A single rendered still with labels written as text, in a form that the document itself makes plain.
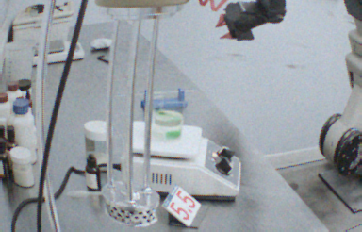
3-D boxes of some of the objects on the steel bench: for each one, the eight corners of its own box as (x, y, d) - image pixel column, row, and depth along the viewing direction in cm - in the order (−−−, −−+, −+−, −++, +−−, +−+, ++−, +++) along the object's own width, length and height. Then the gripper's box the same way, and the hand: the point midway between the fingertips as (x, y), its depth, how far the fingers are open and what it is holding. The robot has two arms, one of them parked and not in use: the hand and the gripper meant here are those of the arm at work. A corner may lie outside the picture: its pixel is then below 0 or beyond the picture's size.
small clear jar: (9, 179, 97) (5, 151, 95) (23, 173, 101) (20, 143, 99) (24, 190, 94) (20, 161, 92) (39, 183, 99) (35, 153, 97)
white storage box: (68, 28, 235) (73, 0, 230) (69, 46, 201) (74, 11, 196) (16, 37, 227) (20, 9, 222) (8, 55, 194) (12, 22, 189)
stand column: (74, 270, 70) (97, -190, 46) (77, 279, 67) (99, -197, 44) (57, 268, 69) (76, -191, 45) (60, 277, 66) (77, -199, 43)
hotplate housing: (238, 173, 114) (244, 133, 111) (236, 202, 102) (244, 162, 99) (119, 161, 115) (119, 122, 112) (109, 189, 103) (107, 149, 100)
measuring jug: (48, 88, 154) (52, 39, 149) (31, 102, 142) (34, 50, 137) (11, 82, 158) (14, 39, 153) (-5, 93, 147) (-4, 49, 142)
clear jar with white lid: (118, 164, 114) (118, 124, 111) (106, 174, 109) (105, 135, 106) (92, 156, 116) (91, 118, 113) (81, 166, 110) (78, 127, 108)
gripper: (267, 34, 154) (234, 48, 166) (253, 3, 155) (221, 17, 167) (252, 34, 150) (216, 50, 162) (237, 2, 151) (203, 17, 163)
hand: (221, 31), depth 164 cm, fingers open, 3 cm apart
